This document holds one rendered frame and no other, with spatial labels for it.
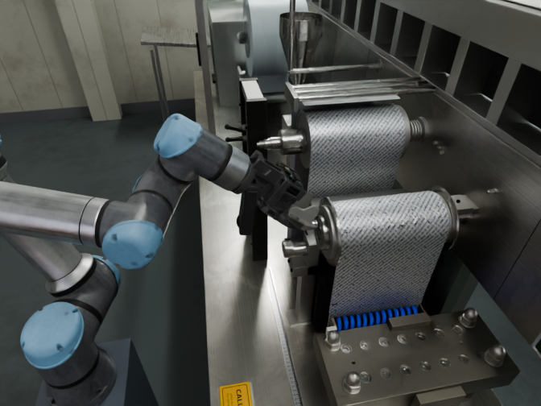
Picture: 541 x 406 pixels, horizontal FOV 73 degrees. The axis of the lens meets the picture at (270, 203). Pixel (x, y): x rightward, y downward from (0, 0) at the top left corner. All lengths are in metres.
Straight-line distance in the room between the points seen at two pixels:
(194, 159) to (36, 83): 4.18
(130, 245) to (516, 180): 0.68
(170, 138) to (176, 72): 3.86
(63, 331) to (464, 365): 0.83
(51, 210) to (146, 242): 0.15
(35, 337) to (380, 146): 0.85
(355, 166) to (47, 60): 4.01
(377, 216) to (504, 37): 0.40
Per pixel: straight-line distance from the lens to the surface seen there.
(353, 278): 0.83
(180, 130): 0.60
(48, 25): 4.51
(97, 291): 0.96
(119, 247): 0.56
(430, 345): 0.94
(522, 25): 0.84
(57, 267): 0.92
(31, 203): 0.63
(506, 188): 0.84
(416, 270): 0.90
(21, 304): 2.65
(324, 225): 0.76
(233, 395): 0.94
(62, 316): 0.90
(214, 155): 0.61
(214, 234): 1.31
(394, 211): 0.79
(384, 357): 0.90
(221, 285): 1.15
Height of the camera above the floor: 1.78
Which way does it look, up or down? 38 degrees down
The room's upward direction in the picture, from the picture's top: straight up
